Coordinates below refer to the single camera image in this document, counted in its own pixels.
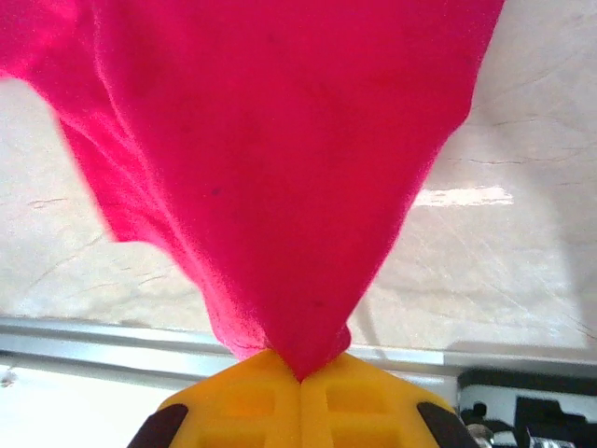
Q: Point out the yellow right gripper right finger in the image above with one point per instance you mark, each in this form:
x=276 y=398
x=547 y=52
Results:
x=359 y=406

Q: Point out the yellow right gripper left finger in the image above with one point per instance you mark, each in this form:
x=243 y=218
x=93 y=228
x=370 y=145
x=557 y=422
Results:
x=252 y=406

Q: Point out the pink t-shirt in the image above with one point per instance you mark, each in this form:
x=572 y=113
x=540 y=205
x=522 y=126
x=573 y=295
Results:
x=280 y=163

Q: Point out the long aluminium mounting rail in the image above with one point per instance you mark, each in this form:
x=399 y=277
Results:
x=93 y=345

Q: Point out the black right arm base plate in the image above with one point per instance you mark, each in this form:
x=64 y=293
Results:
x=550 y=410

